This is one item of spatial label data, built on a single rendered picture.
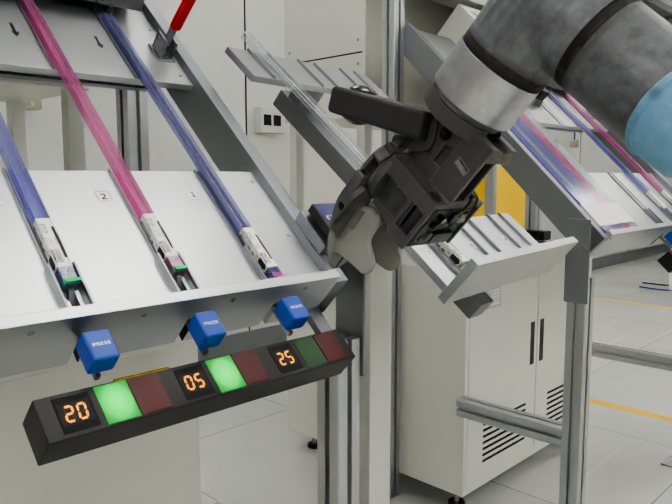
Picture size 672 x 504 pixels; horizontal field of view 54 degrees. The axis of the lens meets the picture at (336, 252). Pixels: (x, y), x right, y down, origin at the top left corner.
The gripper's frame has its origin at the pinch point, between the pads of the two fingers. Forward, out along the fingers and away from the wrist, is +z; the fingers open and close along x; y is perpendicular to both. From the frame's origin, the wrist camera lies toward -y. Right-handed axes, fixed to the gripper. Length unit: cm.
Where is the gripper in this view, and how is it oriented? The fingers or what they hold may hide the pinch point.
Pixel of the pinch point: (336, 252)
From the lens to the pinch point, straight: 66.1
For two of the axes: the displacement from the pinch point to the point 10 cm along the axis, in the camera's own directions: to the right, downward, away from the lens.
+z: -4.9, 6.7, 5.6
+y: 5.2, 7.4, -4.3
